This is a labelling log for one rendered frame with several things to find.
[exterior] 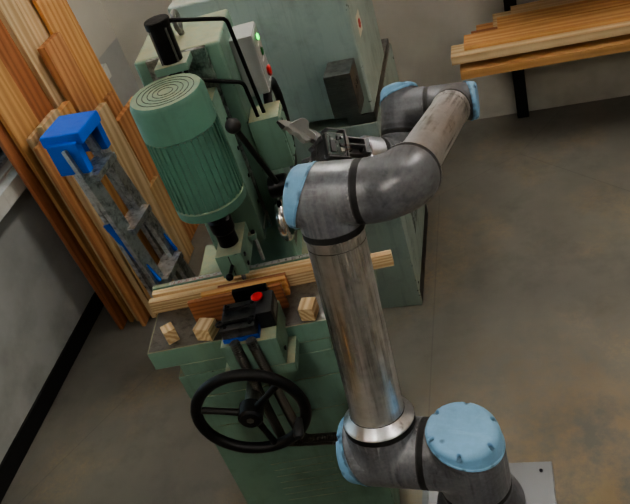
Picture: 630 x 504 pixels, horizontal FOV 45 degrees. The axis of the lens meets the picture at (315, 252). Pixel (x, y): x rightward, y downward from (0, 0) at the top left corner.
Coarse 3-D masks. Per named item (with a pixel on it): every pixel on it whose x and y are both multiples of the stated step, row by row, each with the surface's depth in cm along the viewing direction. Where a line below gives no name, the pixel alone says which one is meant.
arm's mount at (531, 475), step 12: (516, 468) 173; (528, 468) 172; (540, 468) 171; (552, 468) 170; (528, 480) 170; (540, 480) 169; (552, 480) 168; (432, 492) 174; (528, 492) 167; (540, 492) 167; (552, 492) 166
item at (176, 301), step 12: (384, 252) 196; (372, 264) 197; (384, 264) 197; (288, 276) 200; (300, 276) 200; (312, 276) 200; (204, 288) 205; (216, 288) 203; (156, 300) 206; (168, 300) 206; (180, 300) 206; (156, 312) 208
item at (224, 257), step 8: (240, 224) 200; (240, 232) 197; (240, 240) 195; (248, 240) 200; (224, 248) 194; (232, 248) 193; (240, 248) 192; (248, 248) 198; (216, 256) 192; (224, 256) 191; (232, 256) 191; (240, 256) 191; (248, 256) 197; (224, 264) 193; (232, 264) 193; (240, 264) 193; (248, 264) 194; (224, 272) 194; (240, 272) 194; (248, 272) 194
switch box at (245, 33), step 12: (240, 24) 197; (252, 24) 195; (240, 36) 191; (252, 36) 190; (240, 48) 191; (252, 48) 191; (240, 60) 193; (252, 60) 193; (264, 60) 199; (240, 72) 195; (252, 72) 195; (264, 72) 196; (264, 84) 197; (252, 96) 199
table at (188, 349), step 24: (312, 288) 199; (168, 312) 208; (288, 312) 194; (192, 336) 197; (216, 336) 194; (288, 336) 192; (312, 336) 192; (168, 360) 197; (192, 360) 197; (288, 360) 185
